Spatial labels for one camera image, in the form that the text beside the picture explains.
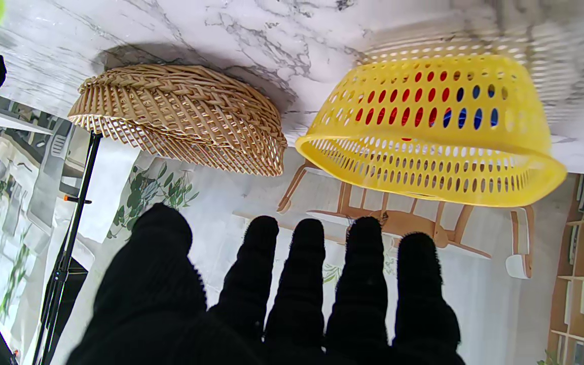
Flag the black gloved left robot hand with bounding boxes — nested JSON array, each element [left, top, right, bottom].
[[66, 203, 467, 365]]

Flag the red toy block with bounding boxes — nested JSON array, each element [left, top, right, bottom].
[[392, 89, 420, 141], [416, 71, 450, 127], [355, 90, 393, 127]]

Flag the blue toy block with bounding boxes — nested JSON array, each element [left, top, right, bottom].
[[442, 85, 499, 128]]

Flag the grey room print backdrop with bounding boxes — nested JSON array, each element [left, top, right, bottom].
[[0, 96, 143, 365]]

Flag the black tripod backdrop stand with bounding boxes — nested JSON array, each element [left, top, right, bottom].
[[32, 131, 103, 365]]

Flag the dining room print backdrop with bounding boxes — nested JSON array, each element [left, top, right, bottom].
[[104, 147, 584, 365]]

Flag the oval wicker basket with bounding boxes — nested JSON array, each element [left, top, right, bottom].
[[67, 64, 287, 177]]

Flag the yellow plastic mesh basket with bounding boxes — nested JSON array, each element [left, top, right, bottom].
[[295, 54, 568, 207]]

